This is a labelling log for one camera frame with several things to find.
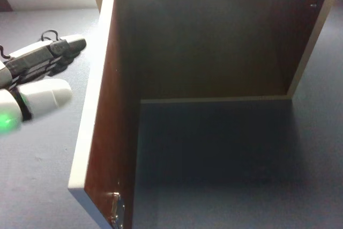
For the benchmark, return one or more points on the grey table cloth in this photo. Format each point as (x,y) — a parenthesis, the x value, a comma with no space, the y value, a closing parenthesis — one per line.
(40,172)

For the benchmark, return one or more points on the white cabinet door brown inside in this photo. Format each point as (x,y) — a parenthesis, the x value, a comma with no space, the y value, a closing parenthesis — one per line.
(107,132)

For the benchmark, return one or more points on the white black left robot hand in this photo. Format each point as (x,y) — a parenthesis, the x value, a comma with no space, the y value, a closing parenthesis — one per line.
(43,95)

